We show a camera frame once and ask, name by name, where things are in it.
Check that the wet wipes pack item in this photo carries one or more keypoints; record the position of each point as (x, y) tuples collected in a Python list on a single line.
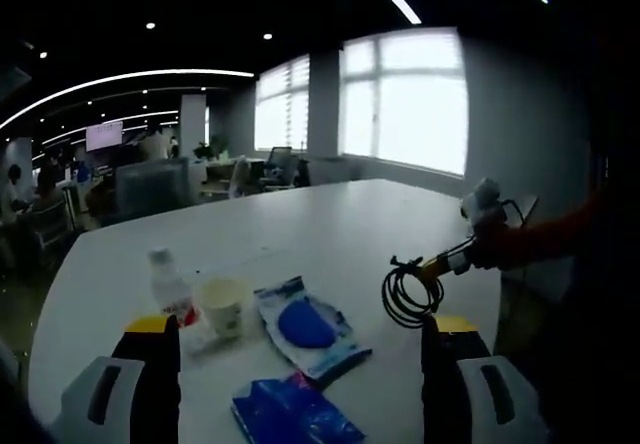
[(300, 319)]

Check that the window with blinds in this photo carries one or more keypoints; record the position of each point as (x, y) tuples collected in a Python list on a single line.
[(280, 109)]

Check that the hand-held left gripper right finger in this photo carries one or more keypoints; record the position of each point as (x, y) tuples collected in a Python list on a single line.
[(445, 379)]

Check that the grey mesh office chair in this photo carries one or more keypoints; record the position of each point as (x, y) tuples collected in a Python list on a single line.
[(150, 184)]

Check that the blue tissue pack item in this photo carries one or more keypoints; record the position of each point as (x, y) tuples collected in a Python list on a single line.
[(290, 414)]

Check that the wall screen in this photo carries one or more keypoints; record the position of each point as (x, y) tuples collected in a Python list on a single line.
[(104, 135)]

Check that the white paper cup item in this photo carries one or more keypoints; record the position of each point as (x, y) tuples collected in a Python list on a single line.
[(225, 314)]

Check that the clear water bottle item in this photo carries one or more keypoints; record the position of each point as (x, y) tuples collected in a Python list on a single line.
[(167, 284)]

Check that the grey low cabinet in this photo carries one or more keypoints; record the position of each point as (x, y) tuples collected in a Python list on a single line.
[(332, 173)]

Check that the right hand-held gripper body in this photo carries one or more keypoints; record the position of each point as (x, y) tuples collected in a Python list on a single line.
[(482, 206)]

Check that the white slatted chair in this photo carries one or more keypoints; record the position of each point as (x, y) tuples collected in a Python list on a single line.
[(52, 224)]

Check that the person's right hand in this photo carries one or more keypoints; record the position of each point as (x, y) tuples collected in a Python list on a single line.
[(489, 251)]

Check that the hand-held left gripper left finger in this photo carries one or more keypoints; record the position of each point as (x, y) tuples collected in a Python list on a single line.
[(150, 369)]

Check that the green potted plant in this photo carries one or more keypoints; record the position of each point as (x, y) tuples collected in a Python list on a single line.
[(210, 150)]

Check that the white table socket panel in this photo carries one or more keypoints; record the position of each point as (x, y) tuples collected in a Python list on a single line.
[(235, 263)]

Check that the large bright window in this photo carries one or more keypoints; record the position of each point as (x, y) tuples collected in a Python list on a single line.
[(410, 104)]

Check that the white office chair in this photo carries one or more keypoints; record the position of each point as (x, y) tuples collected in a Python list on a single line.
[(240, 176)]

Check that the long curved ceiling light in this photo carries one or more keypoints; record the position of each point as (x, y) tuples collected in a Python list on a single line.
[(150, 72)]

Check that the black office chair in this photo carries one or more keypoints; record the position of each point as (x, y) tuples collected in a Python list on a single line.
[(281, 166)]

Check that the white table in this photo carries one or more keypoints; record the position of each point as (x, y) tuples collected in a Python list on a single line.
[(325, 224)]

